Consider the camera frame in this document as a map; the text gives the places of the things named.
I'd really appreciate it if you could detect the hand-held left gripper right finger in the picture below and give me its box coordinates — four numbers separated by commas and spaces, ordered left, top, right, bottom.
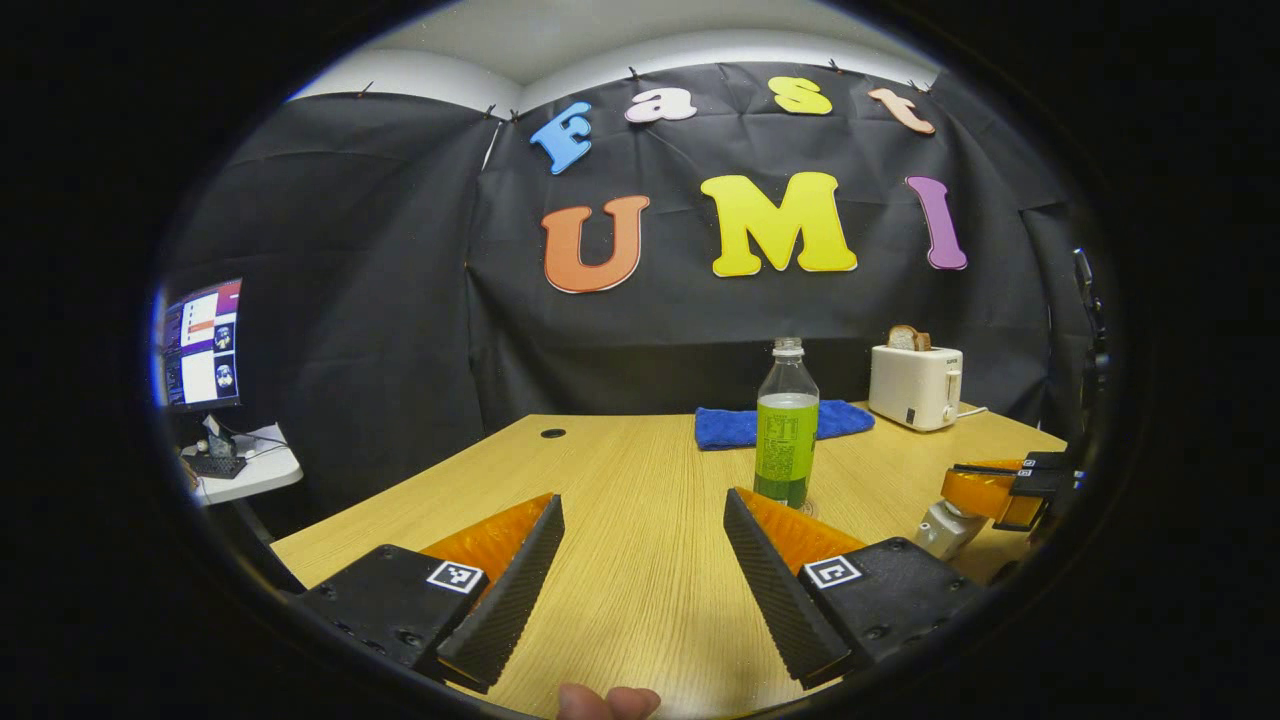
722, 487, 986, 691

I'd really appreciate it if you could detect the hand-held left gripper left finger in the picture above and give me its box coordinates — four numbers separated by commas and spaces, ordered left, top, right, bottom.
295, 493, 566, 694

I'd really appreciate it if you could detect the white teacup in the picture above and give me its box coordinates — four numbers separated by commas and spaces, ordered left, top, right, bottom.
915, 498, 991, 561

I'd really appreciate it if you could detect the clear water bottle green label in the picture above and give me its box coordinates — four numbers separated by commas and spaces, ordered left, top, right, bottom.
753, 337, 821, 510

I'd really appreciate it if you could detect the white toaster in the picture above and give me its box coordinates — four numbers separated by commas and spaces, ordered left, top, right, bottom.
868, 344, 964, 432

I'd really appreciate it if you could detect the blue towel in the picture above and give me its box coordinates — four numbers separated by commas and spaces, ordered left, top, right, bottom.
695, 400, 876, 451

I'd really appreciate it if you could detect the white side table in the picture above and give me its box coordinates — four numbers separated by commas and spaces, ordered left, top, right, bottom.
183, 423, 303, 506

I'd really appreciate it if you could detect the black backdrop cloth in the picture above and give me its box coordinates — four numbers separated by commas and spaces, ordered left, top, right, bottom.
160, 62, 1101, 516

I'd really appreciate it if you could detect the computer monitor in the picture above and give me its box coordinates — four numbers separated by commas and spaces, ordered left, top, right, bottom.
158, 278, 244, 413

